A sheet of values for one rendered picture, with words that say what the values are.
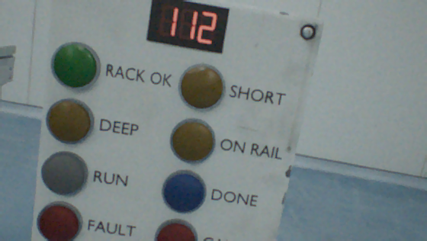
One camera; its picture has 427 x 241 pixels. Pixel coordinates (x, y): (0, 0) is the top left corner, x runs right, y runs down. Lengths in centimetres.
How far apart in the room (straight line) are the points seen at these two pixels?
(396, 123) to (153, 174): 375
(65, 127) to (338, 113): 362
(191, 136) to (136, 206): 6
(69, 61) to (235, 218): 15
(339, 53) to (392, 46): 43
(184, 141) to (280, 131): 6
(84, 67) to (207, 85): 8
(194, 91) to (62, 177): 10
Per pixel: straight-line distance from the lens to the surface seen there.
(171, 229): 30
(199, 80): 27
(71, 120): 29
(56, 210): 31
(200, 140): 28
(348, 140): 392
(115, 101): 28
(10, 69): 187
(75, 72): 28
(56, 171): 30
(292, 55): 28
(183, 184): 29
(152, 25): 27
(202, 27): 27
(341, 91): 382
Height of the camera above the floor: 109
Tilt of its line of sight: 12 degrees down
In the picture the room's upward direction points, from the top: 10 degrees clockwise
